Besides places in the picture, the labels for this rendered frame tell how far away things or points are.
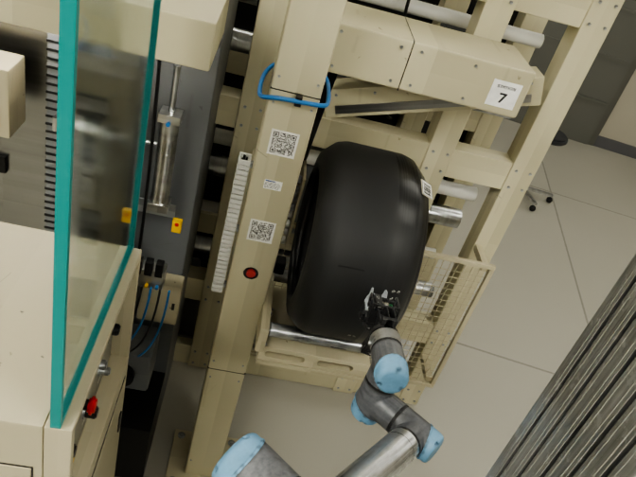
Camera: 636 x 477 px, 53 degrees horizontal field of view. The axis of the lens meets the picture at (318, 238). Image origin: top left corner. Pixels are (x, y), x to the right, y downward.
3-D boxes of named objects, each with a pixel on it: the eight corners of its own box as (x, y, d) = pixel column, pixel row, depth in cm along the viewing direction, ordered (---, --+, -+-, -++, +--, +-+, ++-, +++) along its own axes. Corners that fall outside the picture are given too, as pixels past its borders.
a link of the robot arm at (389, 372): (368, 393, 139) (383, 363, 135) (362, 360, 149) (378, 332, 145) (400, 401, 141) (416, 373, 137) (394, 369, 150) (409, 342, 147)
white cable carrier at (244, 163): (210, 291, 199) (238, 159, 173) (212, 280, 203) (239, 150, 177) (224, 293, 200) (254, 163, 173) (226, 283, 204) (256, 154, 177)
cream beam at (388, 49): (321, 72, 184) (335, 21, 176) (321, 44, 205) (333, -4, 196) (516, 120, 193) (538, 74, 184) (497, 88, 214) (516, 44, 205)
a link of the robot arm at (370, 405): (378, 442, 143) (397, 407, 138) (341, 410, 148) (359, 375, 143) (396, 428, 149) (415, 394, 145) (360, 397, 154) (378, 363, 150)
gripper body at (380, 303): (398, 295, 160) (406, 324, 150) (388, 323, 164) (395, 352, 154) (369, 290, 159) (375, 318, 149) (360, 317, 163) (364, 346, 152)
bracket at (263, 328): (254, 351, 197) (260, 328, 192) (262, 272, 230) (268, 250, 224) (264, 353, 198) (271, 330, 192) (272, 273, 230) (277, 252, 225)
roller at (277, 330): (266, 325, 203) (264, 338, 200) (268, 318, 199) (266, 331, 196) (370, 344, 208) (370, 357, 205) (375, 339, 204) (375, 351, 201)
